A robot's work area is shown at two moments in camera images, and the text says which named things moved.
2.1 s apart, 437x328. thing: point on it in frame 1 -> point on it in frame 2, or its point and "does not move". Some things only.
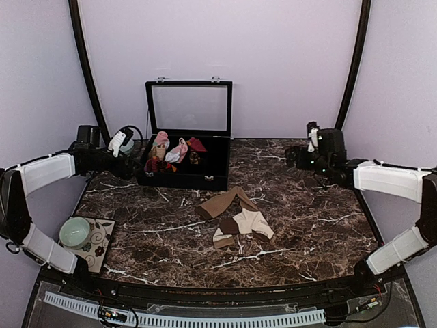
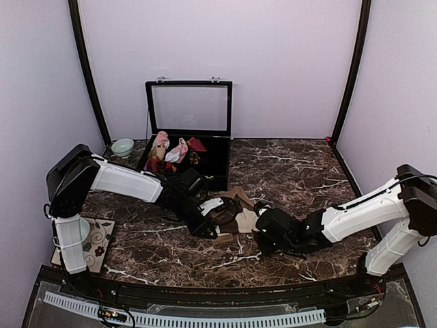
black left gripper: x=127 y=173 -> x=199 y=229
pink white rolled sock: x=177 y=153 does not move
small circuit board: x=118 y=316 does not move
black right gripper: x=302 y=164 -> x=265 y=249
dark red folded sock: x=196 y=145 does not move
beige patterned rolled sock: x=158 y=151 does not move
